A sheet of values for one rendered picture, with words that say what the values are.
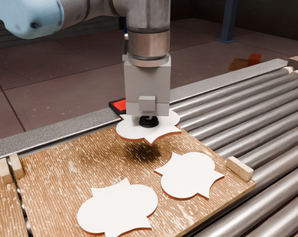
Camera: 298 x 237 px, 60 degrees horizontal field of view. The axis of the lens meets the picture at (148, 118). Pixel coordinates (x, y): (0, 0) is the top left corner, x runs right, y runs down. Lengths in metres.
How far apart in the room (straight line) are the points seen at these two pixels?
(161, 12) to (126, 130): 0.23
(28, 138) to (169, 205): 0.43
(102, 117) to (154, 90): 0.34
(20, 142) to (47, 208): 0.27
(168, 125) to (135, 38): 0.20
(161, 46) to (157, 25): 0.04
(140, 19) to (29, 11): 0.17
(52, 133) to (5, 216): 0.28
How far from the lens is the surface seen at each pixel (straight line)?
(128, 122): 0.55
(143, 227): 0.47
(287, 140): 0.77
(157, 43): 0.44
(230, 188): 0.55
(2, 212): 0.56
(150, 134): 0.51
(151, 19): 0.43
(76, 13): 0.41
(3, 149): 0.75
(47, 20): 0.37
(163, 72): 0.46
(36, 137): 0.76
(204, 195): 0.52
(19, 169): 0.59
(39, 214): 0.53
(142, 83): 0.47
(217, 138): 0.71
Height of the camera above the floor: 1.32
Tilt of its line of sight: 32 degrees down
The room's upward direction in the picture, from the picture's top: straight up
